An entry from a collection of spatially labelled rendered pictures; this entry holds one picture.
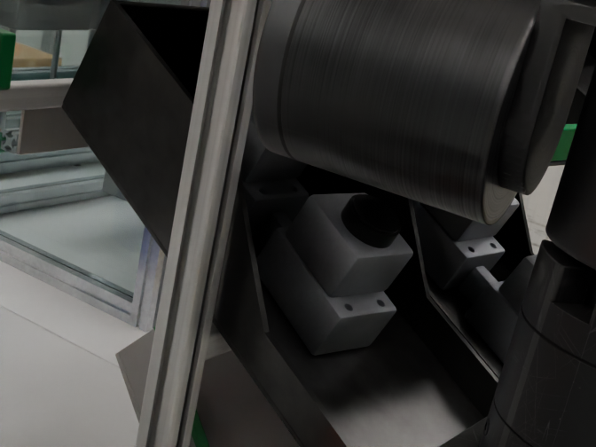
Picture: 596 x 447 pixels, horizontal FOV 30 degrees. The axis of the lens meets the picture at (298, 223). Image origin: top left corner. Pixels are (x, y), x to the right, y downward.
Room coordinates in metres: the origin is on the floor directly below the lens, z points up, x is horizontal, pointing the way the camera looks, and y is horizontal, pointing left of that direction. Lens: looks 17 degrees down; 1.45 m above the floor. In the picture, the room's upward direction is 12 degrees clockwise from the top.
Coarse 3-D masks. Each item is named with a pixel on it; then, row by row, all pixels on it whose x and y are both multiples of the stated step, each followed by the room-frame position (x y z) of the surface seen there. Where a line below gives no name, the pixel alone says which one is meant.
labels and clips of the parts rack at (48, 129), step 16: (0, 32) 0.59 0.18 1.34; (0, 48) 0.59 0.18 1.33; (0, 64) 0.59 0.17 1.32; (0, 80) 0.59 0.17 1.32; (32, 112) 0.63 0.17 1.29; (48, 112) 0.64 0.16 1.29; (64, 112) 0.65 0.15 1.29; (32, 128) 0.63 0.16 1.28; (48, 128) 0.64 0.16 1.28; (64, 128) 0.66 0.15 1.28; (32, 144) 0.63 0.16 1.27; (48, 144) 0.65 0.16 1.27; (64, 144) 0.66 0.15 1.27; (80, 144) 0.67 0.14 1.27
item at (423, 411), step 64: (128, 64) 0.57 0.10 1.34; (192, 64) 0.65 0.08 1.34; (128, 128) 0.56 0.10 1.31; (128, 192) 0.56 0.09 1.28; (320, 192) 0.64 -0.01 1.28; (384, 192) 0.61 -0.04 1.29; (256, 256) 0.57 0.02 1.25; (256, 320) 0.49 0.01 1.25; (448, 320) 0.57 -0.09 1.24; (256, 384) 0.48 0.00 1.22; (320, 384) 0.50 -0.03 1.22; (384, 384) 0.53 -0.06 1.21; (448, 384) 0.56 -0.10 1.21
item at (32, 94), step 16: (32, 80) 0.63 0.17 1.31; (48, 80) 0.63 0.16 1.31; (64, 80) 0.64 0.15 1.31; (0, 96) 0.59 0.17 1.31; (16, 96) 0.60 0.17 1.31; (32, 96) 0.61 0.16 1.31; (48, 96) 0.63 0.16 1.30; (64, 96) 0.64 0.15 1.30; (208, 352) 0.50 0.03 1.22; (224, 352) 0.52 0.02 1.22
